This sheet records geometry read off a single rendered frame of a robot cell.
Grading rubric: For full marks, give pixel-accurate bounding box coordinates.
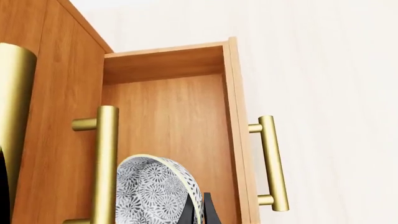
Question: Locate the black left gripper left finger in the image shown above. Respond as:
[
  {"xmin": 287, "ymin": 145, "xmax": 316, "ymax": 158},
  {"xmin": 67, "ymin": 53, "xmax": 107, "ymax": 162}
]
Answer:
[{"xmin": 181, "ymin": 205, "xmax": 197, "ymax": 224}]

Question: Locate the brass handle of middle drawer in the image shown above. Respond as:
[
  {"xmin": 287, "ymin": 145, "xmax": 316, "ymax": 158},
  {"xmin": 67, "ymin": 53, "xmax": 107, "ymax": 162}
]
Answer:
[{"xmin": 62, "ymin": 105, "xmax": 120, "ymax": 224}]

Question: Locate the open wooden drawer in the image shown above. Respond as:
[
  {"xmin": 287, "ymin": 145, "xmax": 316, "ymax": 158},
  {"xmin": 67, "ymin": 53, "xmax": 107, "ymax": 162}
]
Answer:
[{"xmin": 101, "ymin": 35, "xmax": 261, "ymax": 224}]

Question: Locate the closed wooden drawer, middle-sized front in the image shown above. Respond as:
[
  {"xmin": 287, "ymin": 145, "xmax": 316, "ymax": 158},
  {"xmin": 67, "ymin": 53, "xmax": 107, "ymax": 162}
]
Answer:
[{"xmin": 11, "ymin": 0, "xmax": 106, "ymax": 224}]

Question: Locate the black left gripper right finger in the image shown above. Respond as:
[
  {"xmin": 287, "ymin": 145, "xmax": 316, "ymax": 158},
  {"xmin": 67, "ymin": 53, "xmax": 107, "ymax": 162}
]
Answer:
[{"xmin": 203, "ymin": 192, "xmax": 225, "ymax": 224}]

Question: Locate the wooden cabinet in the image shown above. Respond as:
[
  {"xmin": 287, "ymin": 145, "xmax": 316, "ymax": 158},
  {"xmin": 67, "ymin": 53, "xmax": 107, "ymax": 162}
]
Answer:
[{"xmin": 0, "ymin": 0, "xmax": 115, "ymax": 224}]

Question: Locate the brass handle of open drawer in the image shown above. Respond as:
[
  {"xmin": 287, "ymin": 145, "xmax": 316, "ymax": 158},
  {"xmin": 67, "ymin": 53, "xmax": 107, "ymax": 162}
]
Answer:
[{"xmin": 248, "ymin": 114, "xmax": 290, "ymax": 213}]

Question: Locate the large brass drawer handle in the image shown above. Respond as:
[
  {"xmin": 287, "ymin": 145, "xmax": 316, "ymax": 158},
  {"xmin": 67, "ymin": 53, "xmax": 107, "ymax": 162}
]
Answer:
[{"xmin": 0, "ymin": 42, "xmax": 38, "ymax": 224}]

